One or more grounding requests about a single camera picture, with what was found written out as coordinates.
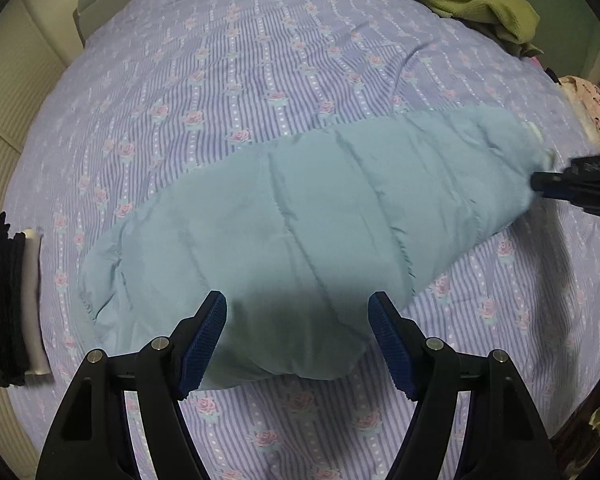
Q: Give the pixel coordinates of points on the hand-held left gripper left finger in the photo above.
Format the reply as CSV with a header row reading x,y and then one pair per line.
x,y
203,341

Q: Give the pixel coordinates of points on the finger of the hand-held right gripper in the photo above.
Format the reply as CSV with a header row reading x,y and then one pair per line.
x,y
562,187

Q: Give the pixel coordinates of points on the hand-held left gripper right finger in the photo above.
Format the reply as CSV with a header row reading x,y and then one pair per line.
x,y
391,342

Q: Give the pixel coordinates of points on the light blue pants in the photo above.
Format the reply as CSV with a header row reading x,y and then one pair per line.
x,y
300,240

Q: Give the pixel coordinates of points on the pink printed cloth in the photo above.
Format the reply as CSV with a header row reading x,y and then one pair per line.
x,y
592,107

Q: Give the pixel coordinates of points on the black garment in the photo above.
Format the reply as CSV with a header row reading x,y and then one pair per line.
x,y
2,305

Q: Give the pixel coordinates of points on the dark floral cloth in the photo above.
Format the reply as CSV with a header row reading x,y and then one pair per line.
x,y
587,425

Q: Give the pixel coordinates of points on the purple floral striped bedsheet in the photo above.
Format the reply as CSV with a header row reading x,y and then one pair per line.
x,y
260,85

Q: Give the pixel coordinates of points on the grey headboard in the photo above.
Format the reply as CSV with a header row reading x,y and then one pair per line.
x,y
107,2

